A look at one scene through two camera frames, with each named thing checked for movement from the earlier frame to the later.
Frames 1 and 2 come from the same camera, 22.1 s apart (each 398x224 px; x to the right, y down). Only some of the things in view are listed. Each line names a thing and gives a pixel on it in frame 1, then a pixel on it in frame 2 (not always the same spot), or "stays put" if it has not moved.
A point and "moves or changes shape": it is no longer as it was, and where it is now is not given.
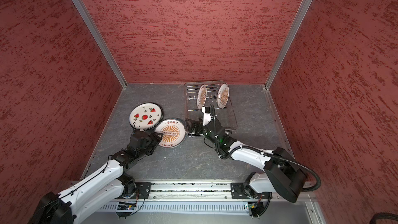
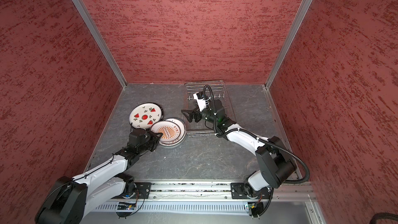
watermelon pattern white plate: [146, 116] stays put
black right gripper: [194, 124] to [192, 113]
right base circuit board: [255, 209] stays put
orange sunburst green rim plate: [223, 95] to [170, 129]
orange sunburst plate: [201, 96] moves or changes shape
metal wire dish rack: [193, 114] stays put
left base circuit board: [124, 207] stays put
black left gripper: [154, 142] stays put
